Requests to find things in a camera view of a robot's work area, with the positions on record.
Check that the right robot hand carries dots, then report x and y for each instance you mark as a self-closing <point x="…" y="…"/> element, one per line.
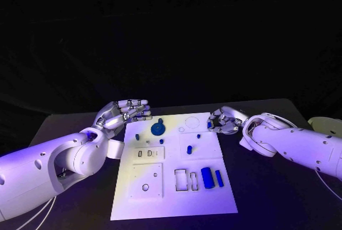
<point x="227" y="120"/>

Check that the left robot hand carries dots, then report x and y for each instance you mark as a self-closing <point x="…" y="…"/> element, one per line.
<point x="121" y="115"/>

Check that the blue plug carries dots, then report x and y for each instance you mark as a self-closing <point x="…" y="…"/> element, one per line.
<point x="209" y="124"/>

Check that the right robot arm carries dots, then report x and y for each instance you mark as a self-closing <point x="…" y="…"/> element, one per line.
<point x="293" y="142"/>

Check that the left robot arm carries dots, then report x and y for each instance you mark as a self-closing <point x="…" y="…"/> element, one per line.
<point x="32" y="168"/>

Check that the white task board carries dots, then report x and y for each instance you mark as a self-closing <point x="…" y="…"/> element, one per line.
<point x="173" y="196"/>

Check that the blue gear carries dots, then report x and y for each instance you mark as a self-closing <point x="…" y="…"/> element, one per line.
<point x="157" y="128"/>

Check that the thin blue cylinder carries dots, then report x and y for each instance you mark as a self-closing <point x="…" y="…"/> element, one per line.
<point x="220" y="178"/>

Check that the large blue cylinder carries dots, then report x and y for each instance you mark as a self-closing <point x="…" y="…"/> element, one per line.
<point x="207" y="177"/>

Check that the pale round disc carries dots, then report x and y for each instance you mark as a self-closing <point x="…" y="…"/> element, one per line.
<point x="325" y="127"/>

